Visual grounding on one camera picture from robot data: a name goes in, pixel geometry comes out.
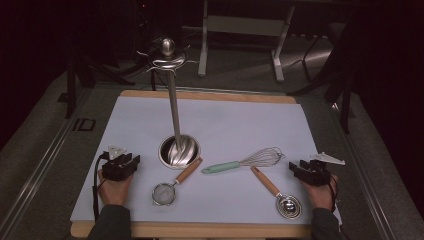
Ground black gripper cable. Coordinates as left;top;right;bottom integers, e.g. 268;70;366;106
92;151;110;223
327;174;340;214

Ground steel measuring spoon wooden handle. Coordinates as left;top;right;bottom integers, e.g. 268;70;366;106
250;165;303;221

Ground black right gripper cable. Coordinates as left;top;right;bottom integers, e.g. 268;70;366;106
327;174;340;214

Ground steel utensil rack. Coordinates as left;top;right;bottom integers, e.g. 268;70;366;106
136;37;202;170

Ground whisk with mint green handle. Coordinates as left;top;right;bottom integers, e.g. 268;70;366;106
200;146;287;175

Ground metal floor rail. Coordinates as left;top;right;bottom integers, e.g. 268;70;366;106
0;89;93;238
328;101;398;240

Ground person's right hand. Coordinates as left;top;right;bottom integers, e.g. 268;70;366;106
299;174;339;212

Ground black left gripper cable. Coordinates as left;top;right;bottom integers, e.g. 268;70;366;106
92;151;110;223

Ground person's left hand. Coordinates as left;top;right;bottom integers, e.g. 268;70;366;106
97;169;134;208

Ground grey metal desk frame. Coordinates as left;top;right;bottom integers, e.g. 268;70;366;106
181;0;297;84

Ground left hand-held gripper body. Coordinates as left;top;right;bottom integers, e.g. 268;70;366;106
101;144;134;182

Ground mesh strainer with wooden handle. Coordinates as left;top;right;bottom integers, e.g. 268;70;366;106
151;156;204;207

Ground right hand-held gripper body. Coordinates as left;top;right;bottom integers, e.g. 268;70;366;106
299;151;346;187

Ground white paper sheet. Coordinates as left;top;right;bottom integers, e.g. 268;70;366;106
69;95;343;225

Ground black metal stand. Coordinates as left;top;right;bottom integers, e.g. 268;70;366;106
287;13;358;135
64;49;137;120

